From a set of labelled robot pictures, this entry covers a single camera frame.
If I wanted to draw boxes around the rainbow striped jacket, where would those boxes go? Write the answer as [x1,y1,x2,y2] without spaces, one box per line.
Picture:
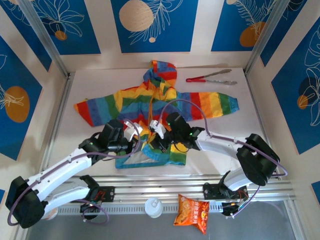
[73,59,241,170]

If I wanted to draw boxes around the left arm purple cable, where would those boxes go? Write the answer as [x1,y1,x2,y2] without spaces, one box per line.
[7,122,141,226]

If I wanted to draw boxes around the orange snack bag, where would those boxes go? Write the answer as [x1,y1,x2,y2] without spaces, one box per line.
[173,193,210,235]

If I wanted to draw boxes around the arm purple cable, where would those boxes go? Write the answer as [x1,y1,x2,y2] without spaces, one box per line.
[7,122,141,226]
[158,99,288,220]

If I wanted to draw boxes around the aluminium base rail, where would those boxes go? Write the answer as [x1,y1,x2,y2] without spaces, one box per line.
[13,174,298,207]

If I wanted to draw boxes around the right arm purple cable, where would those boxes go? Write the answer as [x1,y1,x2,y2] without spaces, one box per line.
[158,99,288,220]

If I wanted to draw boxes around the white cup left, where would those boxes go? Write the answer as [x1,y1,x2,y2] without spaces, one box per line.
[46,206,60,221]

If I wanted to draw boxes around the red-handled metal tongs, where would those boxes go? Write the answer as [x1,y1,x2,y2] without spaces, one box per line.
[185,69,238,86]

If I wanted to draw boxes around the black controller box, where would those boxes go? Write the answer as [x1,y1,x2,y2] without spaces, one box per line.
[221,201,242,216]
[79,201,102,214]

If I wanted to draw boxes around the aluminium frame post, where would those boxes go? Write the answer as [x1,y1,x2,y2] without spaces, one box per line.
[17,0,76,81]
[243,0,310,76]

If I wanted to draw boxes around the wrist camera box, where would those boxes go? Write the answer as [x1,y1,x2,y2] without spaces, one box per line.
[148,119,167,140]
[123,120,144,141]

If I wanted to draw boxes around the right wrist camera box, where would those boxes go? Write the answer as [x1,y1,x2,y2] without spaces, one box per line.
[148,119,167,140]

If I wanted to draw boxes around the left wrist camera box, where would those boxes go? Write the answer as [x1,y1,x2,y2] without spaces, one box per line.
[123,120,144,141]

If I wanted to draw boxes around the grey slotted cable duct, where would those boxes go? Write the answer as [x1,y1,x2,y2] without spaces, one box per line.
[49,201,226,216]

